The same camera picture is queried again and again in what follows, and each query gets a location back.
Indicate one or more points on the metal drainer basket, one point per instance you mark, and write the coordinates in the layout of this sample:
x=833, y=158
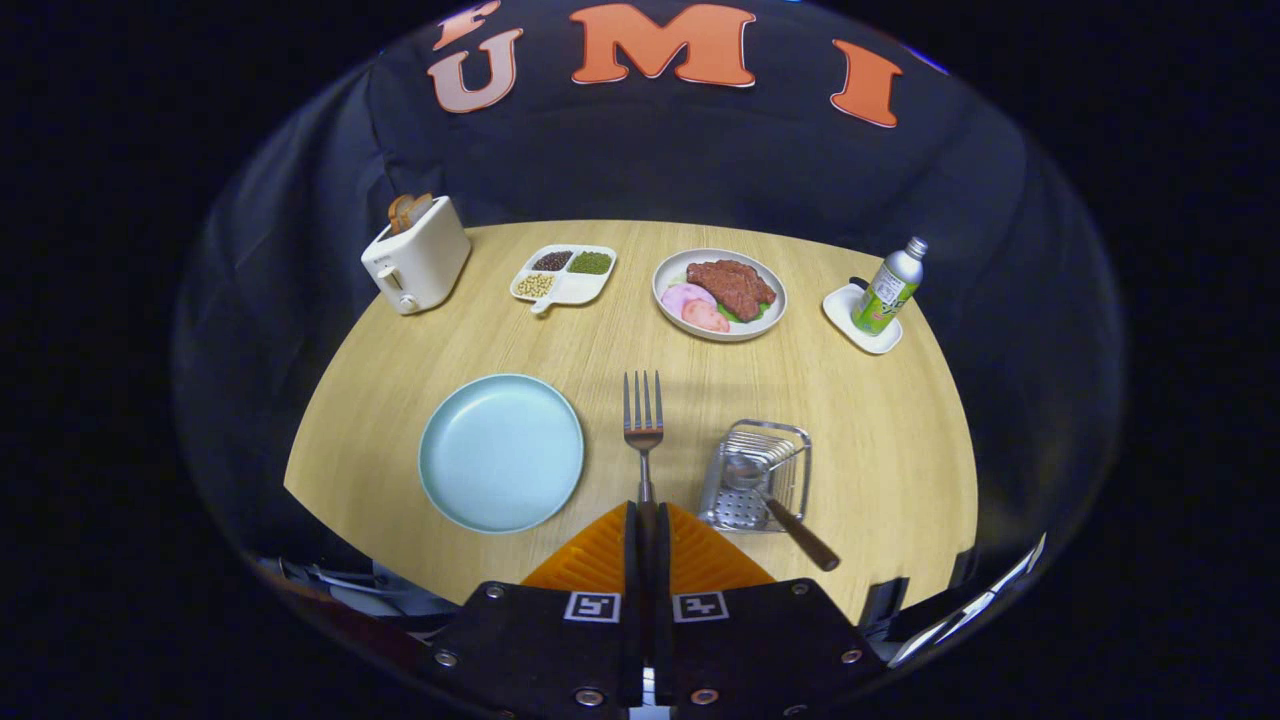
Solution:
x=730, y=505

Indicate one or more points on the pale pink ham slice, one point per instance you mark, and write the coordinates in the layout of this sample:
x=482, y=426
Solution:
x=682, y=297

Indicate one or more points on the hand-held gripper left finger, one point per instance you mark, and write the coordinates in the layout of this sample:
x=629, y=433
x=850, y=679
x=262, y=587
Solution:
x=634, y=560

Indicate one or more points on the white round dinner plate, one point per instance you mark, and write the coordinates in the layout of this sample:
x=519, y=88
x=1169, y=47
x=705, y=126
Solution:
x=672, y=272

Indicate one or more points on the green bean pile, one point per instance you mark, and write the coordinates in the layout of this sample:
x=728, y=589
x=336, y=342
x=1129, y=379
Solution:
x=591, y=263

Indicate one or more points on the red ham slice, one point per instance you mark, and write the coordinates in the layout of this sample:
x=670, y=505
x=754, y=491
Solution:
x=706, y=318

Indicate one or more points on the light teal plate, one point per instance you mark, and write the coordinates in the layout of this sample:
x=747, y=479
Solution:
x=500, y=455

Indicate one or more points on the cream white toaster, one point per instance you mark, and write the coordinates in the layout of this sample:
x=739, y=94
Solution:
x=420, y=265

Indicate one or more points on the white square coaster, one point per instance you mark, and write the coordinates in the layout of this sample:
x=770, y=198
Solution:
x=842, y=310

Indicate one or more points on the white divided dish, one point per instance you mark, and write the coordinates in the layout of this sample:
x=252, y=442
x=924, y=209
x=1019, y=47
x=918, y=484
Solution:
x=575, y=290

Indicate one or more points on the brown steak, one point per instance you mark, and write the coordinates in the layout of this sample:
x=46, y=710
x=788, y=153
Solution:
x=732, y=285

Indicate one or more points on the silver green drink bottle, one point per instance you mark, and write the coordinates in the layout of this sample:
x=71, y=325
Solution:
x=885, y=295

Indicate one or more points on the green lettuce leaf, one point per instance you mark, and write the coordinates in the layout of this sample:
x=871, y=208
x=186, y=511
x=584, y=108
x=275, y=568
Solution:
x=762, y=309

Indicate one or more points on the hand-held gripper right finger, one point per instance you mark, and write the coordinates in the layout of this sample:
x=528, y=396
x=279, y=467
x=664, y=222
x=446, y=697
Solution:
x=663, y=560

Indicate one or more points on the brown toast slice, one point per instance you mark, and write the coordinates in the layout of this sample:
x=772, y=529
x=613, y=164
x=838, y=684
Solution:
x=408, y=212

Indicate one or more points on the black table bracket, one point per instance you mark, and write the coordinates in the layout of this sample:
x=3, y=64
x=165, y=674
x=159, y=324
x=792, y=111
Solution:
x=882, y=600

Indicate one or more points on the yellow bean pile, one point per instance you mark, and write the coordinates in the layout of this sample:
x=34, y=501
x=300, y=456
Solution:
x=535, y=285

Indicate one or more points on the dark bean pile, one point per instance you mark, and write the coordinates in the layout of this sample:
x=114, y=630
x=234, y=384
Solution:
x=552, y=261

